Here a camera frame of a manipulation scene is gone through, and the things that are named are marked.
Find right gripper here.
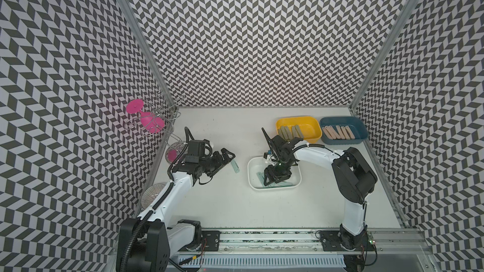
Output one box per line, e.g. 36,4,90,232
263,155,294,185

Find mint fruit knife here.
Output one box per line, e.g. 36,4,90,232
231,160,240,173
269,182,294,188
257,172,265,187

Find white storage box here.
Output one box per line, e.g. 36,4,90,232
247,157,302,191

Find olive fruit knife angled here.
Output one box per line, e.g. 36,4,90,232
286,127,294,140

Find olive fruit knife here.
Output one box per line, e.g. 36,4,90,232
281,127,289,141
295,125,305,139
291,126,299,138
277,128,286,140

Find yellow storage box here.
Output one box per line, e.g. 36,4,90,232
276,116,322,144

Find pink fruit knife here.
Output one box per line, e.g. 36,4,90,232
340,127,351,140
325,127,337,140
345,126,356,140
336,125,345,139
323,127,333,140
330,126,341,139

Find dark teal storage box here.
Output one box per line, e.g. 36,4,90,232
319,116,369,145

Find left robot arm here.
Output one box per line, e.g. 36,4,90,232
116,128,236,271

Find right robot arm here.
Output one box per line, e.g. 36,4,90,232
262,130,378,251

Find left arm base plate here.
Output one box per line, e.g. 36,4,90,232
180,230,221,253

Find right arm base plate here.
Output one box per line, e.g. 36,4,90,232
316,229,373,252

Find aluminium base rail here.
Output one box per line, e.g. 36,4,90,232
113,226,432,258

